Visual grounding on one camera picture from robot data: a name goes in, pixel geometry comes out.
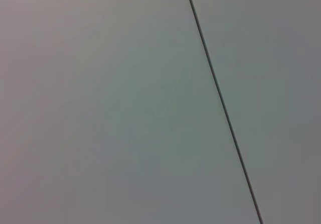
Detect dark wall panel seam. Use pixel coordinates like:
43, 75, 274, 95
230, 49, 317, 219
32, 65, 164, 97
183, 0, 265, 224

